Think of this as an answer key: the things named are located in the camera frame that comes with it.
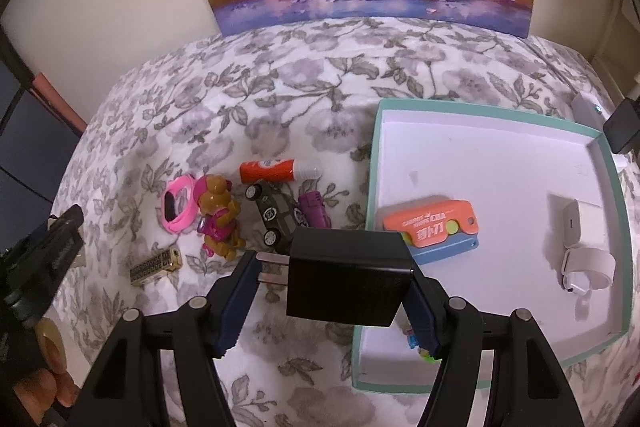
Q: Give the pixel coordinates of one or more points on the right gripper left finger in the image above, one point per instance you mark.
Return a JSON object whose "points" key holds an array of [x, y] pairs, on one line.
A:
{"points": [[125, 384]]}

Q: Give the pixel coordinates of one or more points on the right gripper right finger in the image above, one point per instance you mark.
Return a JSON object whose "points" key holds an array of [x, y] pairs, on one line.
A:
{"points": [[527, 385]]}

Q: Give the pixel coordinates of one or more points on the colourful block puzzle cube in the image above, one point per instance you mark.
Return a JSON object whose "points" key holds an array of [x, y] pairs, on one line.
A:
{"points": [[413, 344]]}

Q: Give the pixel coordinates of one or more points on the pink wristband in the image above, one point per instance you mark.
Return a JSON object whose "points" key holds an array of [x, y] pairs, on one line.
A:
{"points": [[178, 208]]}

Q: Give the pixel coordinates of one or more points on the white wall charger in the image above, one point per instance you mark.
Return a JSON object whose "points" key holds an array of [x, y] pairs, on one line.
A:
{"points": [[584, 226]]}

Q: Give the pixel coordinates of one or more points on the orange blue utility knife toy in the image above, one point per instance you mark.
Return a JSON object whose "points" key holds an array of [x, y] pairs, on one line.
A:
{"points": [[436, 231]]}

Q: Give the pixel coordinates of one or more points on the brown pink puppy toy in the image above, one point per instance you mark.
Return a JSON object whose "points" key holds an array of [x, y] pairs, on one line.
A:
{"points": [[219, 212]]}

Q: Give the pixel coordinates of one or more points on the black wall charger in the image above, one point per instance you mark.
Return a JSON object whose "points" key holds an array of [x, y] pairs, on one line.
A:
{"points": [[348, 277]]}

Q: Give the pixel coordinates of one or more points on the black toy car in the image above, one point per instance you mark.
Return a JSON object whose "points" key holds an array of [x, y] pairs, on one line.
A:
{"points": [[280, 214]]}

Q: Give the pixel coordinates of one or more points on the purple lighter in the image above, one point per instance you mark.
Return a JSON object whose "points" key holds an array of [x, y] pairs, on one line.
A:
{"points": [[314, 210]]}

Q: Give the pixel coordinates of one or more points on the orange glue bottle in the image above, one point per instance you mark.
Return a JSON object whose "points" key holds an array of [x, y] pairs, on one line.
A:
{"points": [[280, 170]]}

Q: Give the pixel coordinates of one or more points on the operator left hand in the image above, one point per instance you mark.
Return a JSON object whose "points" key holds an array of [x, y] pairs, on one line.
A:
{"points": [[52, 382]]}

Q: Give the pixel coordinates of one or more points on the teal shallow tray box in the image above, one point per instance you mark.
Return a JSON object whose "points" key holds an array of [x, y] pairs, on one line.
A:
{"points": [[519, 171]]}

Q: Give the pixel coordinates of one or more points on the grey floral tablecloth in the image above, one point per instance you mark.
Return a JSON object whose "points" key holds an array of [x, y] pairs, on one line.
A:
{"points": [[308, 89]]}

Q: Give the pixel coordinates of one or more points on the black power adapter plugged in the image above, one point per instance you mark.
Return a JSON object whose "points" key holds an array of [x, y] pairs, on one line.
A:
{"points": [[622, 128]]}

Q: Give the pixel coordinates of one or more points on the white power strip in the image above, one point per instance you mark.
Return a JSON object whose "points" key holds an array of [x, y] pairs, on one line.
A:
{"points": [[589, 111]]}

